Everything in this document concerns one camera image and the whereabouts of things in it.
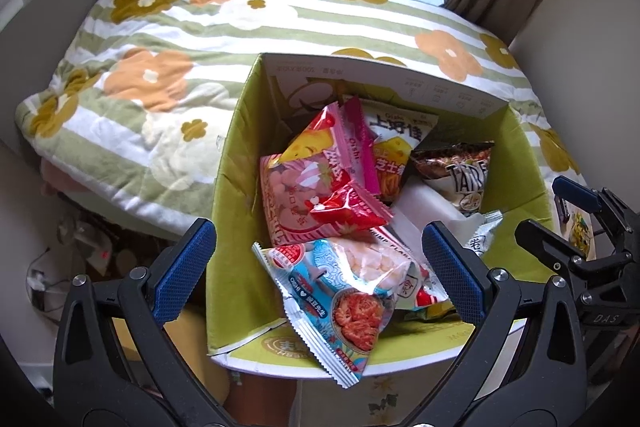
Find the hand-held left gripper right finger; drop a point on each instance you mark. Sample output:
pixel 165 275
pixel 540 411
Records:
pixel 455 272

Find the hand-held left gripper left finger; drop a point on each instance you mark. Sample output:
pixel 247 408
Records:
pixel 186 272

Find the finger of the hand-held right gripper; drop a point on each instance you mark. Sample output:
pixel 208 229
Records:
pixel 575 194
pixel 545 242

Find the red white snack packet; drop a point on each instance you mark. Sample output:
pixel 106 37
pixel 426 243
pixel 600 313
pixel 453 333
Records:
pixel 425 292

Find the white green snack packet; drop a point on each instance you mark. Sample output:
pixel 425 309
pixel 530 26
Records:
pixel 440 209

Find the brown snack packet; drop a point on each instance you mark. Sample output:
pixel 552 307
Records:
pixel 462 174

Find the green cardboard box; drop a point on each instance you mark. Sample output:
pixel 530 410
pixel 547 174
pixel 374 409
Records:
pixel 235 187

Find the blue shrimp snack packet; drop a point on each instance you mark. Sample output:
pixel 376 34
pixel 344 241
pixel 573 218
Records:
pixel 345 307

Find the white cheese stick snack packet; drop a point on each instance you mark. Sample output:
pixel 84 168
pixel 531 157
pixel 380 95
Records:
pixel 400 139

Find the red pink snack packet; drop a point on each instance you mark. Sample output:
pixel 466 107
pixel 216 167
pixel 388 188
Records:
pixel 327 147

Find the yellow black snack packet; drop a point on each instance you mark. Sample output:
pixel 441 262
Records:
pixel 580 232

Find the floral striped blanket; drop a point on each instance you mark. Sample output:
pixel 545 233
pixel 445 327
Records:
pixel 165 57

